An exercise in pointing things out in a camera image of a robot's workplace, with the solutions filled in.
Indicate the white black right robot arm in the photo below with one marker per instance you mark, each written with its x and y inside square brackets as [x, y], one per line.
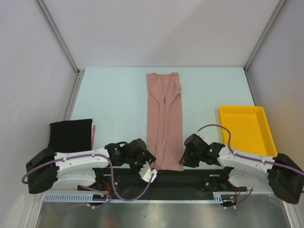
[280, 174]

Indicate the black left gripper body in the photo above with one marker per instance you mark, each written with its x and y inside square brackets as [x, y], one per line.
[137, 163]

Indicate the pink t shirt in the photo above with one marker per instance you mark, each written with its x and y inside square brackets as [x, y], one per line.
[164, 121]

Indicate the aluminium frame rail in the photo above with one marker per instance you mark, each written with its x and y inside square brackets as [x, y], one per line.
[236, 178]

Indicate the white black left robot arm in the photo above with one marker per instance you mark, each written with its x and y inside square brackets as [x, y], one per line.
[88, 169]

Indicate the left aluminium corner post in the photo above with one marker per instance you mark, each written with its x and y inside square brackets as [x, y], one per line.
[56, 33]

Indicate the aluminium corner post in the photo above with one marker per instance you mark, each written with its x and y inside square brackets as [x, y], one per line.
[266, 31]
[56, 33]

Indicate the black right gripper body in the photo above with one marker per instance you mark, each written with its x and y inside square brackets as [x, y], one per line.
[191, 159]

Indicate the folded black t shirt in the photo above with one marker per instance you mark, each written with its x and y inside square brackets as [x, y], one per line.
[71, 136]

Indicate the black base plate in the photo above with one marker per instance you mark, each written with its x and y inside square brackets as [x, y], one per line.
[194, 182]

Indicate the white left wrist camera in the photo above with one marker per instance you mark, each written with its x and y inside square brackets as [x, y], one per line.
[147, 174]

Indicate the yellow plastic tray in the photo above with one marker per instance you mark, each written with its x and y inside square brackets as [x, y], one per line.
[249, 129]

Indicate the right aluminium corner post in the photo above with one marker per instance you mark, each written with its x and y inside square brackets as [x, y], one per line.
[266, 31]

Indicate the white slotted cable duct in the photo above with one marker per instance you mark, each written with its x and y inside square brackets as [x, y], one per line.
[96, 198]

